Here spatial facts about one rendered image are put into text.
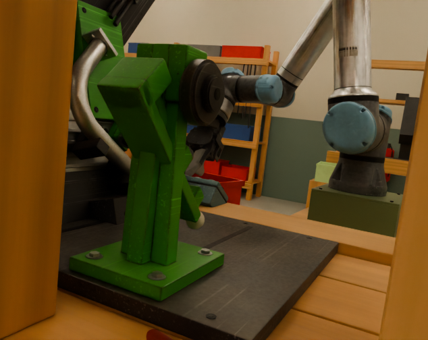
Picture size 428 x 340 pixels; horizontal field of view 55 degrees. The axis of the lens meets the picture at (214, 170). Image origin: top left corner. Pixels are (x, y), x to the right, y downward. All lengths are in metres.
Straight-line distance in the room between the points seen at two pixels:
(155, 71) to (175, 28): 6.99
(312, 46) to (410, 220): 1.04
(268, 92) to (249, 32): 5.72
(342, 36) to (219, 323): 0.78
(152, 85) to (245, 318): 0.25
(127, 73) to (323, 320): 0.35
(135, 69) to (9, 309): 0.26
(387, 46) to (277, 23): 1.62
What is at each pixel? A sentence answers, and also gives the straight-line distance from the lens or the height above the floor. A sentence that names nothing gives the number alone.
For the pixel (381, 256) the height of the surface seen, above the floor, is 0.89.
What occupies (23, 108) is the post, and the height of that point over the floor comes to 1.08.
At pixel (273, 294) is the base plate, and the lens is 0.50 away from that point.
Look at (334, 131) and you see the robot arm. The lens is 0.99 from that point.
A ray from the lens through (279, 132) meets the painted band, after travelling 6.44.
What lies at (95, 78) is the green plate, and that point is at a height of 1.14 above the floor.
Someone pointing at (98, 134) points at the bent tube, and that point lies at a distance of 0.71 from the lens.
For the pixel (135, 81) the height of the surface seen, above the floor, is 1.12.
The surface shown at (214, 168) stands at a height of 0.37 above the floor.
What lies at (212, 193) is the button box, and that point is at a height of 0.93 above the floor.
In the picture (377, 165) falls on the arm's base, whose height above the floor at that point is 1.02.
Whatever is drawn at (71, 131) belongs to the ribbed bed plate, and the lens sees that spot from 0.74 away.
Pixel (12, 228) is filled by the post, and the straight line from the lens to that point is 0.40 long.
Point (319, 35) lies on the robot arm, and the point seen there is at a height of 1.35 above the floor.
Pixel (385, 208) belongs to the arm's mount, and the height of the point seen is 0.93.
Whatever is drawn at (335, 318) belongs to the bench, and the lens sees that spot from 0.53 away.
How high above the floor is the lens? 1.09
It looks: 7 degrees down
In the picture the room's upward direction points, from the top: 6 degrees clockwise
